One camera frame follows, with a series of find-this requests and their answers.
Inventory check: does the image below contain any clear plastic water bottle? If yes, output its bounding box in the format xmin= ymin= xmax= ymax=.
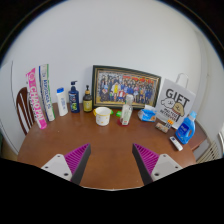
xmin=119 ymin=94 xmax=135 ymax=127

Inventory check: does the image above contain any long green and white box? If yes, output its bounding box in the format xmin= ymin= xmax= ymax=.
xmin=38 ymin=63 xmax=56 ymax=122

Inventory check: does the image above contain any white paper gift bag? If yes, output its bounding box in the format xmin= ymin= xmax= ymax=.
xmin=155 ymin=72 xmax=197 ymax=122

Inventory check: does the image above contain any brown and yellow pump bottle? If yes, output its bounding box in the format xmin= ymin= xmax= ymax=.
xmin=82 ymin=84 xmax=94 ymax=113

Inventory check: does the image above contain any small snack packet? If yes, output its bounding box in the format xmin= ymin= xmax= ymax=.
xmin=155 ymin=122 xmax=170 ymax=134

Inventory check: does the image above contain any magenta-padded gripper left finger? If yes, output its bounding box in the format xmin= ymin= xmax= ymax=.
xmin=40 ymin=143 xmax=92 ymax=185

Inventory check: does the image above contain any long pink printed box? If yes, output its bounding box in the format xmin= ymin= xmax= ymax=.
xmin=25 ymin=67 xmax=48 ymax=130

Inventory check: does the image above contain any brown wooden chair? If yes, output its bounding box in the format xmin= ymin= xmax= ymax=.
xmin=15 ymin=86 xmax=36 ymax=136

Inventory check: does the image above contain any white remote control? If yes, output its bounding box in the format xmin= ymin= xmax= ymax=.
xmin=169 ymin=135 xmax=184 ymax=152

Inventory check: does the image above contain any white bottle with blue cap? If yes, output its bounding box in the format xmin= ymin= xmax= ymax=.
xmin=55 ymin=87 xmax=69 ymax=117

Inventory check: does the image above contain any blue tissue pack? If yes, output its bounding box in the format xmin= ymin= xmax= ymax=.
xmin=137 ymin=104 xmax=157 ymax=123

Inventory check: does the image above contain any white cup with yellow rim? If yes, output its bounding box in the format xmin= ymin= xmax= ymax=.
xmin=92 ymin=106 xmax=113 ymax=127

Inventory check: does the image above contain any blue detergent bottle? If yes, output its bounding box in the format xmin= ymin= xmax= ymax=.
xmin=175 ymin=110 xmax=198 ymax=145

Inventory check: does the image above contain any dark blue pump bottle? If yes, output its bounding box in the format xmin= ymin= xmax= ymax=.
xmin=68 ymin=80 xmax=81 ymax=114

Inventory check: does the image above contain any white radiator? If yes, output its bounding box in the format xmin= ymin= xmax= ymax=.
xmin=195 ymin=131 xmax=224 ymax=164

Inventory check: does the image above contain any framed group picture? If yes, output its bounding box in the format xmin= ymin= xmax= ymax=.
xmin=91 ymin=64 xmax=162 ymax=110

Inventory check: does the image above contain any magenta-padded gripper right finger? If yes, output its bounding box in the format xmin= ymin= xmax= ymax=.
xmin=131 ymin=143 xmax=184 ymax=186

